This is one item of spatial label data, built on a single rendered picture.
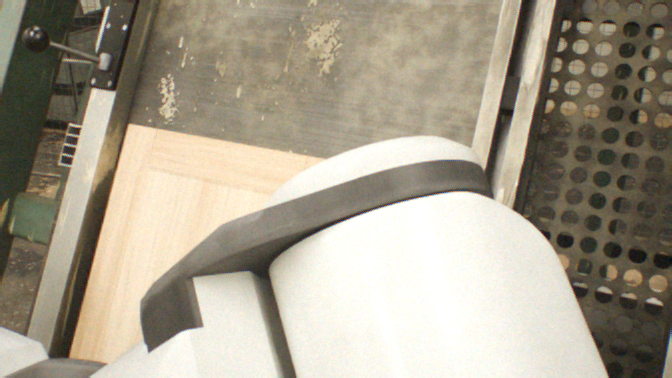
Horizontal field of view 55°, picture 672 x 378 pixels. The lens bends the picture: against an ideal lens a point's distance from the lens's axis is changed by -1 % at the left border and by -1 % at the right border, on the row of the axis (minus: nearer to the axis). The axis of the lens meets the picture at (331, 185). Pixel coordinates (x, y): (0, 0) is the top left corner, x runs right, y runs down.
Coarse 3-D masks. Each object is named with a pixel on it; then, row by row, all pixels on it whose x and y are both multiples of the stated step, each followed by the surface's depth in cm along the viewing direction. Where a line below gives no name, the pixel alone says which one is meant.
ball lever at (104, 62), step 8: (32, 32) 92; (40, 32) 93; (24, 40) 93; (32, 40) 92; (40, 40) 93; (48, 40) 94; (32, 48) 93; (40, 48) 93; (56, 48) 96; (64, 48) 96; (72, 48) 97; (80, 56) 98; (88, 56) 98; (104, 56) 99; (104, 64) 99
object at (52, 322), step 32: (128, 64) 101; (96, 96) 101; (128, 96) 102; (96, 128) 100; (96, 160) 99; (64, 192) 101; (96, 192) 100; (64, 224) 100; (96, 224) 101; (64, 256) 98; (64, 288) 98; (32, 320) 99; (64, 320) 99; (64, 352) 100
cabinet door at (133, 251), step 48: (144, 144) 99; (192, 144) 95; (240, 144) 92; (144, 192) 97; (192, 192) 94; (240, 192) 91; (144, 240) 96; (192, 240) 93; (96, 288) 98; (144, 288) 95; (96, 336) 96
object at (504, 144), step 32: (512, 0) 75; (544, 0) 73; (512, 32) 74; (544, 32) 73; (512, 64) 76; (544, 64) 73; (512, 96) 74; (544, 96) 78; (480, 128) 74; (512, 128) 72; (480, 160) 73; (512, 160) 72; (512, 192) 71
